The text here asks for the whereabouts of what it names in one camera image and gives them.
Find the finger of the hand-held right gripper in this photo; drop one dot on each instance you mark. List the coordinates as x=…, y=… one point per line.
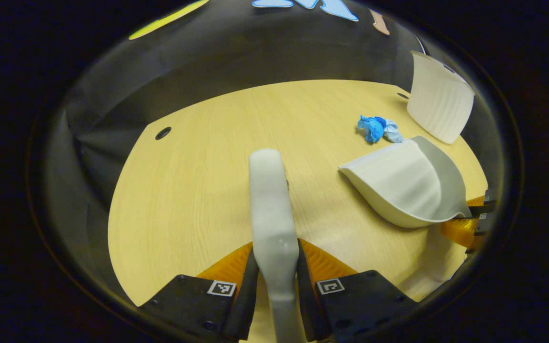
x=482, y=208
x=462, y=232

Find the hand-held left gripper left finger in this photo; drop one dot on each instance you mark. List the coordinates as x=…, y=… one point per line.
x=243, y=295

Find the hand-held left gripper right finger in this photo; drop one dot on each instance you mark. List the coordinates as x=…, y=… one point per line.
x=309, y=300

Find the white dustpan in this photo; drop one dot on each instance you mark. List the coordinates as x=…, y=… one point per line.
x=398, y=186

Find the small white broom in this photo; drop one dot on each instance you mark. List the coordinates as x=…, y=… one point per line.
x=272, y=214

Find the white ribbed garbage bin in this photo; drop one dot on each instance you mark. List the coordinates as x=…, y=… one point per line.
x=439, y=105

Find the light blue paper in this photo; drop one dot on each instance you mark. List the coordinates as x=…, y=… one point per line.
x=392, y=133

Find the dark blue paper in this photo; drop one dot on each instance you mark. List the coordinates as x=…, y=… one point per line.
x=373, y=128

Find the wooden desktop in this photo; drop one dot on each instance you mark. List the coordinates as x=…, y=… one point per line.
x=198, y=190

